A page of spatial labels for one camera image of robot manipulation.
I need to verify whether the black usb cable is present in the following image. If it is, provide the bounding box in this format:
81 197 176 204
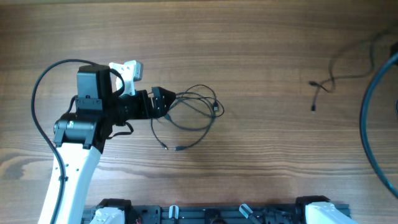
150 84 225 152

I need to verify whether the thin black cable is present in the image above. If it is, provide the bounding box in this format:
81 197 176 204
308 27 398 113

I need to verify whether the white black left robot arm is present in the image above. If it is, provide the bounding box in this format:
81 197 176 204
39 61 176 223

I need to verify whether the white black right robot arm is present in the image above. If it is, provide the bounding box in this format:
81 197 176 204
295 195 357 224

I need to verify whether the black left camera cable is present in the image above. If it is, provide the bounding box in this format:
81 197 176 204
30 58 126 224

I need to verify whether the black camera cable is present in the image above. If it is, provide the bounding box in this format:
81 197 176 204
359 42 398 200
30 58 126 224

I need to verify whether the black right camera cable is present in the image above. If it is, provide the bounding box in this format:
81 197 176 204
359 42 398 200

